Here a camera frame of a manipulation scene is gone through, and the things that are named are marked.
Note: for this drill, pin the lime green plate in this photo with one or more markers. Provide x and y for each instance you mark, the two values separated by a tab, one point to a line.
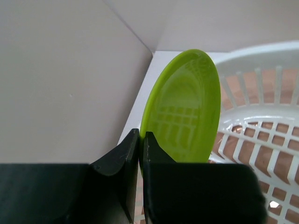
184	106

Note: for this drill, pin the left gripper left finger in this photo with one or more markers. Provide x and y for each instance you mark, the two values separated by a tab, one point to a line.
102	192

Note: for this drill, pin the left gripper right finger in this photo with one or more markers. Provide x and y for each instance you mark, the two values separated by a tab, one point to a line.
198	193

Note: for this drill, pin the white pink dish rack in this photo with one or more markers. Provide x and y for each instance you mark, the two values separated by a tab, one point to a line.
259	122

